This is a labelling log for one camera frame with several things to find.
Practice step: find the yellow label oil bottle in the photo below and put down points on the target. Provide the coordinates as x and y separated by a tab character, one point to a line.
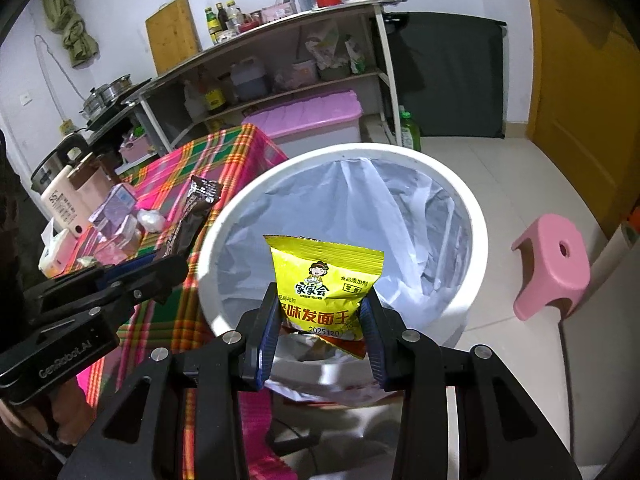
213	97

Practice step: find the black electric cooker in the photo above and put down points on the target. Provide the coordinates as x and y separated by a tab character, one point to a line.
55	160

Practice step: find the pink cup with brown lid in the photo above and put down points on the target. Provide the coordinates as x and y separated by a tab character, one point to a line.
92	190

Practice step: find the green plastic bottle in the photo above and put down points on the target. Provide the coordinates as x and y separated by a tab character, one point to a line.
409	135

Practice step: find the person's left hand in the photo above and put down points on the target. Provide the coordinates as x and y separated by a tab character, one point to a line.
75	410

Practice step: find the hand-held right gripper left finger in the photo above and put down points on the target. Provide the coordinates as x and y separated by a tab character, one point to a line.
265	345

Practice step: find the yellow wooden door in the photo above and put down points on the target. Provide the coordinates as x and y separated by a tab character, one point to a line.
580	110

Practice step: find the purple liquid jug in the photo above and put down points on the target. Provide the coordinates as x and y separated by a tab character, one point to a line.
247	80

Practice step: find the steel pot with lid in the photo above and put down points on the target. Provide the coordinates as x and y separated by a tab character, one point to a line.
117	86

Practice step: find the pink plastic stool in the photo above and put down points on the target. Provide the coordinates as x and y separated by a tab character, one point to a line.
550	260

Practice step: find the pink box on counter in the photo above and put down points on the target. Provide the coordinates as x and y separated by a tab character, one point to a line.
277	12

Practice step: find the pink basket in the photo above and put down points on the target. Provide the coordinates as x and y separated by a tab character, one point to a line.
137	149

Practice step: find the clear plastic bin liner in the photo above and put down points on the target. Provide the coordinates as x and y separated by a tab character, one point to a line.
400	220

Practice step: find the yellow power strip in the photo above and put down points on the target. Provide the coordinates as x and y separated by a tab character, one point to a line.
67	127

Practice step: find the yellow green label bottle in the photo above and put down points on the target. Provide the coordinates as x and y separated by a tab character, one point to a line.
211	27

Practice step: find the white appliance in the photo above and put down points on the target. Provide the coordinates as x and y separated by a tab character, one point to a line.
605	385

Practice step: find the white lotion bottle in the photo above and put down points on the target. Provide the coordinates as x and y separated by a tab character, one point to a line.
60	205

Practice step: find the yellow snack packet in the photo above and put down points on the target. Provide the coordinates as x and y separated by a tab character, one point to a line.
320	280

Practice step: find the green hanging cloth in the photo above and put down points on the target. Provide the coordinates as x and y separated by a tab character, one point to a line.
70	30

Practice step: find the white round trash bin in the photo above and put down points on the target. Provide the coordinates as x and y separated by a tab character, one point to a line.
215	280

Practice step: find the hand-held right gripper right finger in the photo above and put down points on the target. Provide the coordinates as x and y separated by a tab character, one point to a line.
375	350

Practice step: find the bundle of plastic bags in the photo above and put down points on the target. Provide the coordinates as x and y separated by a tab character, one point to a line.
332	52

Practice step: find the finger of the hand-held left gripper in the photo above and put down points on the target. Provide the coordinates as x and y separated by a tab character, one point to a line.
125	269
160	280

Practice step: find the pink shelf container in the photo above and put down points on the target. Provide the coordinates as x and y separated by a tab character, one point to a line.
295	76

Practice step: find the white tissue pack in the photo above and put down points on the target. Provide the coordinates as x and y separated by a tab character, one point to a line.
55	255

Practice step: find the pink green plaid tablecloth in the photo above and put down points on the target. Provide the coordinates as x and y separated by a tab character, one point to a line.
165	175

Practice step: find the long dark brown wrapper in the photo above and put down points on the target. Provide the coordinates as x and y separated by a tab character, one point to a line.
192	210

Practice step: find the pink lid storage box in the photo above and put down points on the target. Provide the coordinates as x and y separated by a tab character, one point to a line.
305	110

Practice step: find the wooden cutting board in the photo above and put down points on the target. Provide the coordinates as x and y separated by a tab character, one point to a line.
172	35

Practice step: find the black folding cot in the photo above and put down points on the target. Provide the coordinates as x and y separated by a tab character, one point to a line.
450	75

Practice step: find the crumpled white plastic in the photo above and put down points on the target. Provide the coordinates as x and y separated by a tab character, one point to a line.
150	220

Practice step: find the white shelf counter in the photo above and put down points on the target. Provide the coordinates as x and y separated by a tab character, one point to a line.
385	60

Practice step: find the dark sauce bottle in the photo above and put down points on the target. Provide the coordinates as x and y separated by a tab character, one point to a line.
222	19

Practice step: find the white wall socket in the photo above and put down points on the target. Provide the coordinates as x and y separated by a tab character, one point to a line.
25	100

